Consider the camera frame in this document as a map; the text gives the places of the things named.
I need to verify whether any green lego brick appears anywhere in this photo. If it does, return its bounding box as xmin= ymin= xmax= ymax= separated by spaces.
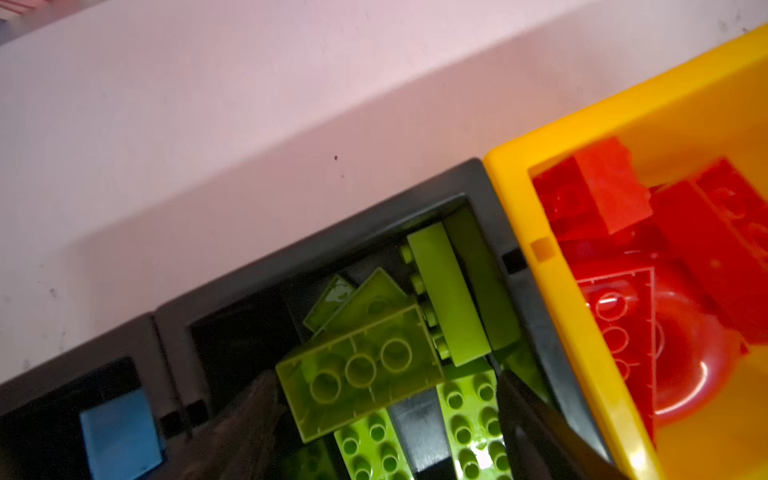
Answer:
xmin=400 ymin=222 xmax=491 ymax=367
xmin=303 ymin=267 xmax=408 ymax=337
xmin=437 ymin=358 xmax=512 ymax=479
xmin=276 ymin=301 xmax=445 ymax=444
xmin=334 ymin=408 xmax=413 ymax=480
xmin=280 ymin=440 xmax=339 ymax=480

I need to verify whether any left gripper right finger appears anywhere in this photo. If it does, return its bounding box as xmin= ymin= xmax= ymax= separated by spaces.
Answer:
xmin=497 ymin=370 xmax=626 ymax=479

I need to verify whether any black plastic bin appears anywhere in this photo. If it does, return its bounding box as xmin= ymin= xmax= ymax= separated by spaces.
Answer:
xmin=155 ymin=160 xmax=620 ymax=479
xmin=1 ymin=313 xmax=190 ymax=479

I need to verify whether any red lego brick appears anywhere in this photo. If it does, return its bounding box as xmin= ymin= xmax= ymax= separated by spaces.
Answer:
xmin=574 ymin=265 xmax=657 ymax=439
xmin=650 ymin=158 xmax=767 ymax=344
xmin=533 ymin=137 xmax=652 ymax=241

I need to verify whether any yellow plastic bin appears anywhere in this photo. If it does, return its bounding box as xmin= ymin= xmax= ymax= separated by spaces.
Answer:
xmin=485 ymin=27 xmax=767 ymax=479

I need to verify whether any middle black plastic bin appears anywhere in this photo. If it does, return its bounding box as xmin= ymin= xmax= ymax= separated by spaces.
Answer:
xmin=155 ymin=160 xmax=620 ymax=479

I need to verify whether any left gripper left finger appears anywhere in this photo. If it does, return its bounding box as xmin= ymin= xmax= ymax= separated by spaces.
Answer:
xmin=150 ymin=370 xmax=282 ymax=479

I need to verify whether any left black plastic bin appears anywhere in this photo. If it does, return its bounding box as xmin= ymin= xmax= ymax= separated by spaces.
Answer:
xmin=1 ymin=313 xmax=190 ymax=479

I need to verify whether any blue lego brick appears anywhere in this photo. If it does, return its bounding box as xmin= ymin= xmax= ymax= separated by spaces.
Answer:
xmin=79 ymin=389 xmax=164 ymax=479

